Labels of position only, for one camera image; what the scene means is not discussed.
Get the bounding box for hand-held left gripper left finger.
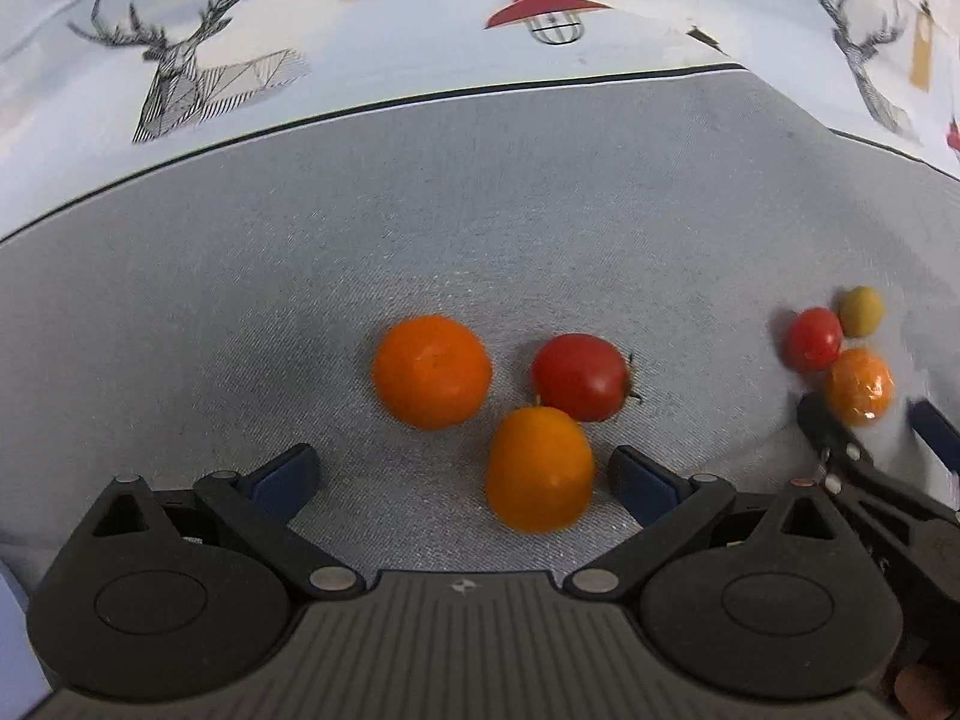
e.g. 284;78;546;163
71;444;368;602

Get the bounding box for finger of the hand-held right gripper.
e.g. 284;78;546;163
906;399;960;500
797;393;960;535

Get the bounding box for glossy orange mandarin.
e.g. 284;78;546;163
823;347;896;428

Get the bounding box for deer printed white cloth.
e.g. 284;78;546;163
0;0;960;241

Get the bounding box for grey blanket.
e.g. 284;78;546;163
0;64;960;593

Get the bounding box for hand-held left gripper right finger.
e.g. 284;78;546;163
562;446;865;605

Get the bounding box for person's right hand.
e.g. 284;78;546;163
895;664;960;720

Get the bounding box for small yellow-green fruit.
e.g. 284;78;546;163
838;286;884;338

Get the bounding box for red tomato with green stem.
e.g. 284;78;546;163
531;334;644;423

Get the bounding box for small red tomato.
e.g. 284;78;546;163
784;307;844;374

